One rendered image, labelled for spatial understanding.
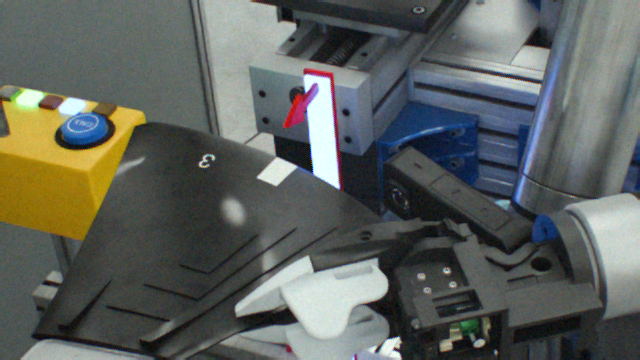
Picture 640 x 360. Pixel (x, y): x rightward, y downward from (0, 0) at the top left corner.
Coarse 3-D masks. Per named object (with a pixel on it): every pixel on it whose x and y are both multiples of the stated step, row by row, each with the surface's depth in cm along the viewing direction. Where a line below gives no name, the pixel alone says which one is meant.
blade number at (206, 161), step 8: (200, 152) 90; (208, 152) 90; (216, 152) 90; (192, 160) 89; (200, 160) 89; (208, 160) 89; (216, 160) 89; (192, 168) 88; (200, 168) 88; (208, 168) 88; (216, 168) 89
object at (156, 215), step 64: (128, 192) 86; (192, 192) 86; (256, 192) 87; (320, 192) 88; (128, 256) 81; (192, 256) 80; (256, 256) 80; (64, 320) 75; (128, 320) 75; (192, 320) 75; (256, 320) 75
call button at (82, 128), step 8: (80, 112) 114; (88, 112) 114; (72, 120) 113; (80, 120) 113; (88, 120) 113; (96, 120) 113; (104, 120) 113; (64, 128) 112; (72, 128) 112; (80, 128) 112; (88, 128) 112; (96, 128) 112; (104, 128) 113; (64, 136) 112; (72, 136) 111; (80, 136) 111; (88, 136) 111; (96, 136) 112; (80, 144) 112
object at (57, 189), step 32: (32, 128) 115; (128, 128) 114; (0, 160) 113; (32, 160) 111; (64, 160) 110; (96, 160) 110; (0, 192) 115; (32, 192) 113; (64, 192) 112; (96, 192) 110; (32, 224) 116; (64, 224) 114
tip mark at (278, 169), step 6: (276, 162) 90; (282, 162) 90; (270, 168) 89; (276, 168) 89; (282, 168) 90; (288, 168) 90; (294, 168) 90; (264, 174) 89; (270, 174) 89; (276, 174) 89; (282, 174) 89; (270, 180) 88; (276, 180) 88
